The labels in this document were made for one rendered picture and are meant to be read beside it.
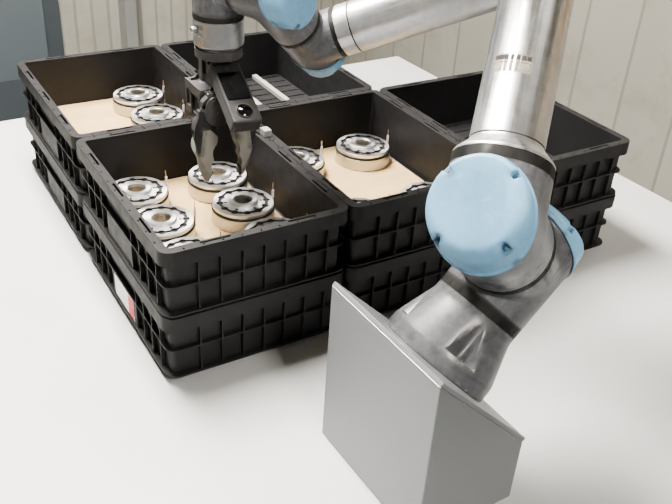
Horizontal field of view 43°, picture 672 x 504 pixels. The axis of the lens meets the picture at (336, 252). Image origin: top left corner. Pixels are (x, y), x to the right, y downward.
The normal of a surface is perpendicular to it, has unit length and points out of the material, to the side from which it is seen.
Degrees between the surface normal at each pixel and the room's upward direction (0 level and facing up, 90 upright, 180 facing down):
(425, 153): 90
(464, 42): 90
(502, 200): 55
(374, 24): 88
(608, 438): 0
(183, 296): 90
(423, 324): 28
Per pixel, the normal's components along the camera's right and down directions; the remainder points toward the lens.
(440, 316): -0.24, -0.55
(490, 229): -0.43, -0.16
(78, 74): 0.51, 0.48
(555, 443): 0.06, -0.85
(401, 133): -0.86, 0.23
